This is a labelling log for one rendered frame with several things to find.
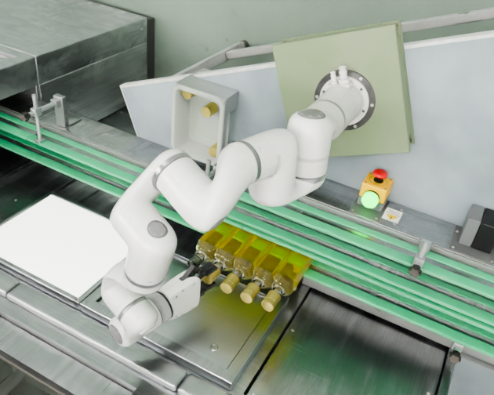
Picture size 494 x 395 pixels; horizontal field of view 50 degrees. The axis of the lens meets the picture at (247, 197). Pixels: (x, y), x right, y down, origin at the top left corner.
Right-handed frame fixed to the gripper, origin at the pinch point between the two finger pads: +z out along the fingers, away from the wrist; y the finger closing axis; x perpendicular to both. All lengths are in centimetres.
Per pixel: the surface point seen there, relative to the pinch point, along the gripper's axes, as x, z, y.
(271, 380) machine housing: -25.8, -1.4, -16.1
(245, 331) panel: -12.5, 2.6, -12.7
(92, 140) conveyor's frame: 67, 11, 6
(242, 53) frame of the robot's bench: 67, 81, 22
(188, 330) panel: -2.1, -8.1, -12.6
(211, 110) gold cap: 29.9, 27.7, 27.5
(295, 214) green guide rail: -7.9, 23.4, 13.5
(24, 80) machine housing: 103, 8, 16
